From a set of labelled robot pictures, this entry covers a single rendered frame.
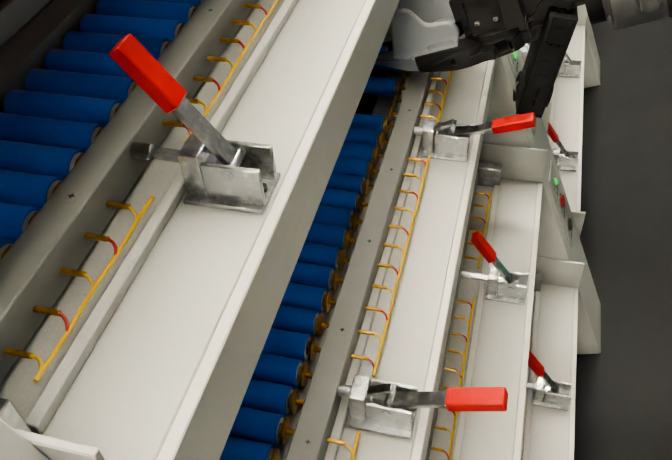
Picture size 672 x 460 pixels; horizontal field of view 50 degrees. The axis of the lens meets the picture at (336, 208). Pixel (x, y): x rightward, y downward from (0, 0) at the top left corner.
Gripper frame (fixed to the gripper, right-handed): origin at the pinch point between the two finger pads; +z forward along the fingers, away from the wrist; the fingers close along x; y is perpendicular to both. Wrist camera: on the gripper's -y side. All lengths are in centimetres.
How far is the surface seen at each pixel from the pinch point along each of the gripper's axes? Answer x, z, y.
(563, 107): -49, -7, -44
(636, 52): -88, -19, -61
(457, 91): 0.3, -5.4, -5.4
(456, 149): 10.4, -6.6, -4.8
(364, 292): 28.5, -2.8, -2.1
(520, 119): 9.8, -12.4, -3.5
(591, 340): -8, -9, -57
